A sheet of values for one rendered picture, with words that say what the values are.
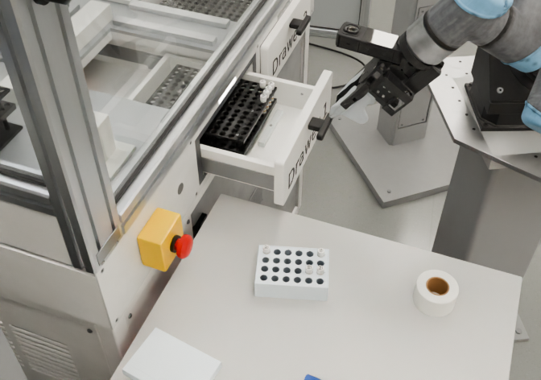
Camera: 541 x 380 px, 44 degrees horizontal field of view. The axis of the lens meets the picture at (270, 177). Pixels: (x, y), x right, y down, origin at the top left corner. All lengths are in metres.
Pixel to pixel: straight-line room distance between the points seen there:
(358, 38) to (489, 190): 0.64
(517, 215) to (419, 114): 0.88
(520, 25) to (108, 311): 0.75
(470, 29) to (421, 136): 1.57
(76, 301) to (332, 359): 0.41
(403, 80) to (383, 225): 1.23
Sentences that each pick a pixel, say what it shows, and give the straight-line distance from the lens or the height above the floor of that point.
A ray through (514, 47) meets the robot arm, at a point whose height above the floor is 1.15.
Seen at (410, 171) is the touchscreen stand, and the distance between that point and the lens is 2.45.
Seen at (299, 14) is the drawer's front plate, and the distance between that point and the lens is 1.58.
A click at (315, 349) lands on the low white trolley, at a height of 0.76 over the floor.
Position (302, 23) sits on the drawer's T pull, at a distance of 1.51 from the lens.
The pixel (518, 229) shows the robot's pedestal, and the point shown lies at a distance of 1.75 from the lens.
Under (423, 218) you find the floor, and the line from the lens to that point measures 2.34.
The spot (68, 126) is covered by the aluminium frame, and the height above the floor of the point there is 1.20.
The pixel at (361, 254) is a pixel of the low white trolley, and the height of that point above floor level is 0.76.
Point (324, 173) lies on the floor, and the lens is 2.45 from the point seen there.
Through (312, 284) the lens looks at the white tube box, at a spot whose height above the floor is 0.80.
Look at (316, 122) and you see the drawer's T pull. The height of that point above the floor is 0.91.
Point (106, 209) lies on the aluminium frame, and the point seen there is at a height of 1.03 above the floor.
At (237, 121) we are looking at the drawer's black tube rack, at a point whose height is 0.90.
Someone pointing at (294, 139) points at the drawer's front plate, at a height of 0.93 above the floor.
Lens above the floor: 1.71
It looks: 45 degrees down
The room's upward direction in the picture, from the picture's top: straight up
